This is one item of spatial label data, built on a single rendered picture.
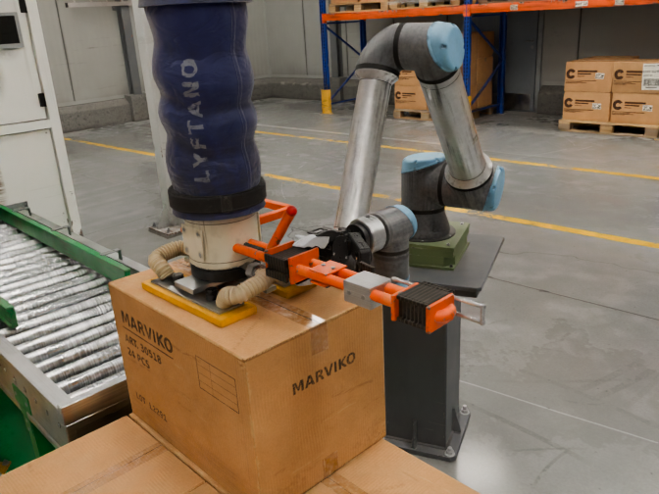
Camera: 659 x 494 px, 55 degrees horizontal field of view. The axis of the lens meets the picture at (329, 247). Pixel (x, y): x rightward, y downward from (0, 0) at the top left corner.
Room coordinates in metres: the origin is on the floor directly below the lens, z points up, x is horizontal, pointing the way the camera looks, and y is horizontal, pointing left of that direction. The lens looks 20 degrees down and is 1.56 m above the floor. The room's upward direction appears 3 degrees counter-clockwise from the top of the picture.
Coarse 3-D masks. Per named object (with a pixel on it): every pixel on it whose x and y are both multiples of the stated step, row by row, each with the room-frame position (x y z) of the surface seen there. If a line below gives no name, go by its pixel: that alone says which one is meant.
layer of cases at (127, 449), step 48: (96, 432) 1.44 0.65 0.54; (144, 432) 1.42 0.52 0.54; (0, 480) 1.26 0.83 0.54; (48, 480) 1.25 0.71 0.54; (96, 480) 1.24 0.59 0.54; (144, 480) 1.23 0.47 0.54; (192, 480) 1.22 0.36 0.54; (336, 480) 1.19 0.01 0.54; (384, 480) 1.18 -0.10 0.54; (432, 480) 1.18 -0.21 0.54
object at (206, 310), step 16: (176, 272) 1.43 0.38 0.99; (144, 288) 1.45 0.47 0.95; (160, 288) 1.41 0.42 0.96; (176, 288) 1.39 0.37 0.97; (208, 288) 1.32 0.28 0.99; (176, 304) 1.35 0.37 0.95; (192, 304) 1.31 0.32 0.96; (208, 304) 1.29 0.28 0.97; (240, 304) 1.29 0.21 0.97; (208, 320) 1.25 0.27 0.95; (224, 320) 1.22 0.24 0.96
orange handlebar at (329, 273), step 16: (272, 208) 1.69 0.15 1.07; (256, 240) 1.38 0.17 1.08; (256, 256) 1.30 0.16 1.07; (304, 272) 1.19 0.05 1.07; (320, 272) 1.15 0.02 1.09; (336, 272) 1.18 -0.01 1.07; (352, 272) 1.15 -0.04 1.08; (384, 288) 1.09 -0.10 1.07; (400, 288) 1.07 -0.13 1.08; (384, 304) 1.04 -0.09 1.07; (448, 320) 0.96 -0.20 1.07
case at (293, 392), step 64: (128, 320) 1.45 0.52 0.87; (192, 320) 1.27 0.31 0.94; (256, 320) 1.25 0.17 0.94; (320, 320) 1.23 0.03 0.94; (128, 384) 1.51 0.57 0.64; (192, 384) 1.24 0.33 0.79; (256, 384) 1.09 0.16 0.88; (320, 384) 1.20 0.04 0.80; (192, 448) 1.28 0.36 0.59; (256, 448) 1.08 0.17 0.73; (320, 448) 1.20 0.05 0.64
